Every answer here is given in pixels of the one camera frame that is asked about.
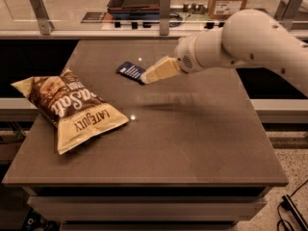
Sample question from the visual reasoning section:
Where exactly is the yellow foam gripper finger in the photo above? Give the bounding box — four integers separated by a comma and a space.
141, 61, 181, 84
155, 56, 176, 64

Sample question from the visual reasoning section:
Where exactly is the left metal glass bracket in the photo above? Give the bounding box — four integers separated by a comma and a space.
29, 0, 54, 36

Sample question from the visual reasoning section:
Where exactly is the black power strip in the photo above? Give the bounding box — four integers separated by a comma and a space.
282, 194, 308, 231

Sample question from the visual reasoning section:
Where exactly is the Late July chips bag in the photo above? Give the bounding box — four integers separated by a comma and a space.
12, 69, 129, 155

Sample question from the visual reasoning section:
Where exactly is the middle metal glass bracket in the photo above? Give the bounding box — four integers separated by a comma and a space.
159, 0, 170, 36

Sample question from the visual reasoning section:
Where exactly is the glass barrier panel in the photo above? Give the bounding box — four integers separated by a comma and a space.
0, 0, 308, 34

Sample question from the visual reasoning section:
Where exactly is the blue rxbar blueberry bar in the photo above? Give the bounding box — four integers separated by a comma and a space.
115, 62, 145, 85

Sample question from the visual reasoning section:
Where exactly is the right metal glass bracket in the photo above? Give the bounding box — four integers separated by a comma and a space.
274, 0, 302, 31

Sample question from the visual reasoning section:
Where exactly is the brown table drawer unit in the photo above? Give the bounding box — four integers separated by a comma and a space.
28, 195, 266, 228

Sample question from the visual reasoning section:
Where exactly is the open orange black case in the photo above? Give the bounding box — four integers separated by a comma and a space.
106, 0, 169, 15

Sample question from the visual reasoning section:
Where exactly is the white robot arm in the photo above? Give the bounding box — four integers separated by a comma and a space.
141, 10, 308, 95

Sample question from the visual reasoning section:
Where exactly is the metal glass bracket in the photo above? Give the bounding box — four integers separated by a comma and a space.
274, 0, 302, 31
159, 0, 170, 36
29, 0, 54, 36

